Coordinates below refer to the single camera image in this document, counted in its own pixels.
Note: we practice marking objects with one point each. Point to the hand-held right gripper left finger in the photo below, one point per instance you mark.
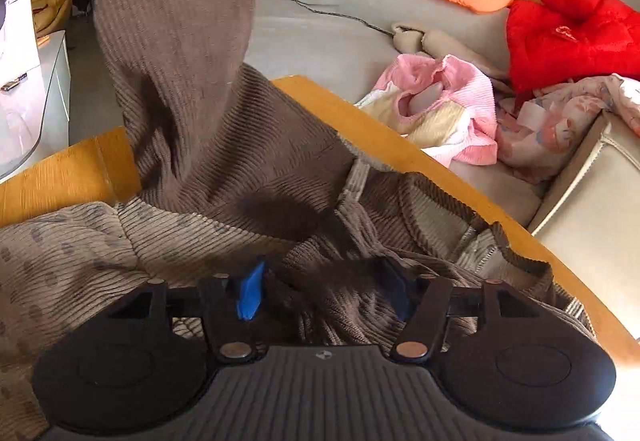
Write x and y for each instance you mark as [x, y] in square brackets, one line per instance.
[250, 293]

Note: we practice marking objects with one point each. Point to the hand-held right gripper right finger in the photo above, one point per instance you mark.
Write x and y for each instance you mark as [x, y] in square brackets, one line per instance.
[397, 291]

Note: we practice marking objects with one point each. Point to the pink knitted garment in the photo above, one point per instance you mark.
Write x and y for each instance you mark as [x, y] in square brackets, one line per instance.
[452, 101]

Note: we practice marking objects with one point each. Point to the white leather sofa armrest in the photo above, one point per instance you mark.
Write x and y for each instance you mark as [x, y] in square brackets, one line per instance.
[590, 216]

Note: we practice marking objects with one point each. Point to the floral pink blanket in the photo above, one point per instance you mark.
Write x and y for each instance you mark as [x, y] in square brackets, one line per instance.
[560, 126]

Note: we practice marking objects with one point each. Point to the beige cloth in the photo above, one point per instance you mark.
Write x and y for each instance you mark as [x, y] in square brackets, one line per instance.
[450, 43]

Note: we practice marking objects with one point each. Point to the grey covered sofa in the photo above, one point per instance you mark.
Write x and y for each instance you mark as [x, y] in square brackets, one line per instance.
[325, 46]

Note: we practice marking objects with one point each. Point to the white side table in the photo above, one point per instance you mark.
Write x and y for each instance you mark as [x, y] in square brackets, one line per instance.
[45, 111]

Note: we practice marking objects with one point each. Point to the red plush cushion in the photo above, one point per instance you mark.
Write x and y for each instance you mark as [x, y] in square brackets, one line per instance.
[570, 38]

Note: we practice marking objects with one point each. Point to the white paper sheet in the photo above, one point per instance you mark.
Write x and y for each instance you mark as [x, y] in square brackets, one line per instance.
[17, 28]

